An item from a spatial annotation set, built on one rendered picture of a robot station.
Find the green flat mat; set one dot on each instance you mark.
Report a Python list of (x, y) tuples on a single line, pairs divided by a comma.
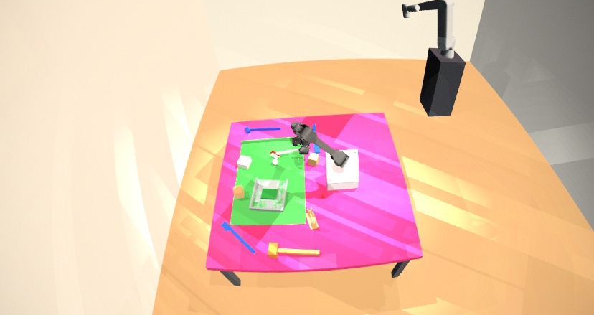
[(290, 166)]

